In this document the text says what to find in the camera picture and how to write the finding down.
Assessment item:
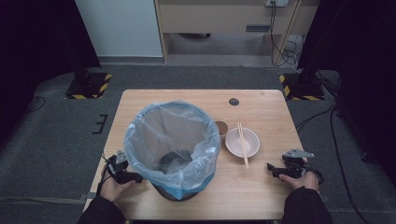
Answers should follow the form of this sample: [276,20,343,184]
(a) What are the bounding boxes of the black striped stand base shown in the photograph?
[64,72,113,101]
[278,73,326,102]

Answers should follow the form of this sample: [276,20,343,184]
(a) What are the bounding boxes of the trash bin with blue bag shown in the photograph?
[123,100,222,201]

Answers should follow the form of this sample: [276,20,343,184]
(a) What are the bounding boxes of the thin black floor cable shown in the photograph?
[26,95,47,114]

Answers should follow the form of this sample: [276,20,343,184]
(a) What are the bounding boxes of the white disposable bowl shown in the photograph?
[224,127,261,159]

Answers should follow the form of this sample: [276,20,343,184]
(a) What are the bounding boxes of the wooden chopstick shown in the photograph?
[239,122,250,170]
[237,123,248,169]

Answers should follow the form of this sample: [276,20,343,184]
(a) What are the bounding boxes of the dark curtain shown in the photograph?
[0,0,102,146]
[297,0,396,186]

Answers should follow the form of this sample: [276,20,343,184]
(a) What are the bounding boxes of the person's right hand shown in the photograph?
[278,170,320,191]

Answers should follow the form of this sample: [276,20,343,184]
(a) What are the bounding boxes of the brown paper cup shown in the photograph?
[214,119,230,141]

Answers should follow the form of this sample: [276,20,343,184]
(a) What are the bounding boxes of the long black floor cable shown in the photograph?
[330,106,372,224]

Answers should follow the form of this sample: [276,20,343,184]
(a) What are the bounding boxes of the hanging black cables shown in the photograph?
[269,1,304,68]

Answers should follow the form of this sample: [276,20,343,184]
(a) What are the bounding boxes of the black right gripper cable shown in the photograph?
[306,164,326,186]

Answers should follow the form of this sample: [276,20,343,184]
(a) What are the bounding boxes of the black trash bin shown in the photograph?
[151,149,201,203]

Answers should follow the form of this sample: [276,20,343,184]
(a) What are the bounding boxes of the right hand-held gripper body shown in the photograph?
[281,148,316,179]

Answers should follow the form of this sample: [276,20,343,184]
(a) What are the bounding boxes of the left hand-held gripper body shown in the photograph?
[106,149,129,185]

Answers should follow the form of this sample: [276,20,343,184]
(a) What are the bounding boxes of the person's left hand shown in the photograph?
[100,177,138,204]

